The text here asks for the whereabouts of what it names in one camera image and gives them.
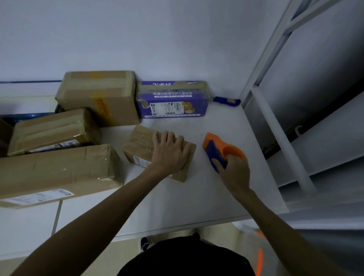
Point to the person's left hand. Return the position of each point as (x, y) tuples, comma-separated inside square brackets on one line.
[(167, 157)]

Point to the person's right hand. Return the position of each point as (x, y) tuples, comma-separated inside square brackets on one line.
[(237, 176)]

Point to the person's left little finger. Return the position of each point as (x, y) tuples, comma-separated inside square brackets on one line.
[(155, 139)]

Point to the person's left thumb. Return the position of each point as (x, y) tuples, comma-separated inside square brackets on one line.
[(187, 152)]

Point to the person's left middle finger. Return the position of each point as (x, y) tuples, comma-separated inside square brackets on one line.
[(171, 138)]

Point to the person's right thumb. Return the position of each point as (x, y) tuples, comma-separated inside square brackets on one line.
[(219, 165)]

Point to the small brown cardboard box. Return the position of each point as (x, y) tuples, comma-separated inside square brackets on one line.
[(139, 143)]

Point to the orange blue tape dispenser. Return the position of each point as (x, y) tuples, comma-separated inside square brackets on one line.
[(213, 147)]

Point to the person's left forearm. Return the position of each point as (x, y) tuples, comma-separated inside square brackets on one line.
[(93, 227)]

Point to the person's right forearm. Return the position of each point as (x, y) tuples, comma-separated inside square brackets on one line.
[(281, 236)]

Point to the purple printed carton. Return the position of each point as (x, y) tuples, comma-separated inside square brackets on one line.
[(170, 99)]

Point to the blue utility knife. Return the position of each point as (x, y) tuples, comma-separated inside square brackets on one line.
[(224, 101)]

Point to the large taped cardboard box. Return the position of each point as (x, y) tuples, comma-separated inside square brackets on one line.
[(96, 93)]

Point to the person's black clothing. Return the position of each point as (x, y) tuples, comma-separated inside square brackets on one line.
[(184, 258)]

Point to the person's dark shoe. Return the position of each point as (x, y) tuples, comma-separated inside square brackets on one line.
[(145, 244)]

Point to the long cardboard box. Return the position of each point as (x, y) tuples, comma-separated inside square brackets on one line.
[(57, 170)]

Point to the white orange bin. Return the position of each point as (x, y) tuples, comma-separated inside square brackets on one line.
[(259, 261)]

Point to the medium taped cardboard box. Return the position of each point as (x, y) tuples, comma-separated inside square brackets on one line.
[(51, 128)]

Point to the dark brown cardboard box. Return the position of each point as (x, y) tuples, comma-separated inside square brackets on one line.
[(5, 136)]

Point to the white metal bed frame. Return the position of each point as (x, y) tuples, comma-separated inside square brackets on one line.
[(281, 142)]

